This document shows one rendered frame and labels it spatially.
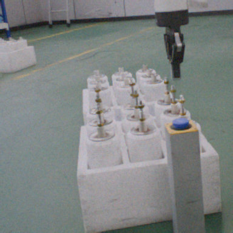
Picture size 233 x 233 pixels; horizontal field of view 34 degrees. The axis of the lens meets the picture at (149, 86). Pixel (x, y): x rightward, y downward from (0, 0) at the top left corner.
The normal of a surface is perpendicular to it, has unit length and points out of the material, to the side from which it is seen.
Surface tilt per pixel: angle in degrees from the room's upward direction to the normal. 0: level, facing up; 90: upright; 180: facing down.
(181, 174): 90
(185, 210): 90
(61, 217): 0
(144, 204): 90
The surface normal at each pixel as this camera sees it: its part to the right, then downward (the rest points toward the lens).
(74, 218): -0.09, -0.96
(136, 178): 0.14, 0.24
